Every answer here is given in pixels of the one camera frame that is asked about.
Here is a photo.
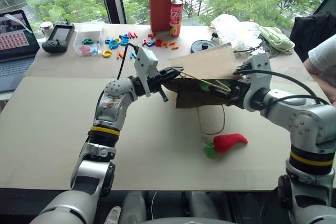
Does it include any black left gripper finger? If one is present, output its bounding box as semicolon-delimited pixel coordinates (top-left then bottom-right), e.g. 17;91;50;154
157;85;170;103
169;66;185;78

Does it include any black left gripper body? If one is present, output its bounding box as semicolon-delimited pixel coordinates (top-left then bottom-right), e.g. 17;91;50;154
151;67;173;92

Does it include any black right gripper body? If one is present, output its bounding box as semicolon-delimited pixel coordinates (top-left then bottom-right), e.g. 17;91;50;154
226;85;249;109

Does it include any brown paper bag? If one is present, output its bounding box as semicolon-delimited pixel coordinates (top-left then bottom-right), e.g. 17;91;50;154
167;45;246;135

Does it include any red chili plush toy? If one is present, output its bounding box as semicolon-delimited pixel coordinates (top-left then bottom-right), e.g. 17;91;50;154
203;132;249;159

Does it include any clear plastic bag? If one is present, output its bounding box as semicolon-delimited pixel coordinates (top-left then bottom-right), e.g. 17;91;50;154
209;13;264;49

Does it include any black round disc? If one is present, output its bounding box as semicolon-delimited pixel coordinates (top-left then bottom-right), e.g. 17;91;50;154
190;39;218;54

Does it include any light green cloth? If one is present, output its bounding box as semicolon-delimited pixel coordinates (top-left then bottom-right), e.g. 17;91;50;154
259;25;296;55

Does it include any red cola can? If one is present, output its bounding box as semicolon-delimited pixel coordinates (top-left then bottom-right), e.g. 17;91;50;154
168;0;184;37

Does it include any tall orange-red box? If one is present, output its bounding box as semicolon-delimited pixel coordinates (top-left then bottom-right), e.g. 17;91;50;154
147;0;181;33

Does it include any black jacket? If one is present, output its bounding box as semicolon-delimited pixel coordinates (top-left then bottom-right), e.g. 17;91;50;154
289;10;336;62

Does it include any clear plastic box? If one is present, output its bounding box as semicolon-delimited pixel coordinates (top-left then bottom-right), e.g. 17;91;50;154
73;23;104;57

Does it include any white shirt sleeve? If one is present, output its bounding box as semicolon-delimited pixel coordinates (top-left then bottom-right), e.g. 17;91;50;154
308;35;336;78

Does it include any black handheld controller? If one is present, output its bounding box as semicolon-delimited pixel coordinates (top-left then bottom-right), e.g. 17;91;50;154
41;19;76;54

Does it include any small white cup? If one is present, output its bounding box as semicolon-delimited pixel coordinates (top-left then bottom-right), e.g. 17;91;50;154
39;21;55;37

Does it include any grey laptop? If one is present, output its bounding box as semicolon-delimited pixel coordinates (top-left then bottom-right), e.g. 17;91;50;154
0;9;41;92

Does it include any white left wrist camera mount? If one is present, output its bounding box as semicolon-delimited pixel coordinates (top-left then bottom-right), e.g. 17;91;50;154
133;47;159;98

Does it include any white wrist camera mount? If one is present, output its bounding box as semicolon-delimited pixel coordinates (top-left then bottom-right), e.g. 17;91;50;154
133;47;159;98
242;53;272;112

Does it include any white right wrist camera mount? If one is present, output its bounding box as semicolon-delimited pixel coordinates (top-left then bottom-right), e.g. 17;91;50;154
242;53;272;112

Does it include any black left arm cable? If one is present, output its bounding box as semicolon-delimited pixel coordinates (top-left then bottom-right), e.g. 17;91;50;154
116;44;140;80

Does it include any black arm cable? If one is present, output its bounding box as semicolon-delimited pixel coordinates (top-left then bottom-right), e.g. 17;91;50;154
116;44;140;80
233;69;329;105

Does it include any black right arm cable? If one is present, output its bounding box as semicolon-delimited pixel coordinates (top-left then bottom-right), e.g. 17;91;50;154
233;69;329;105

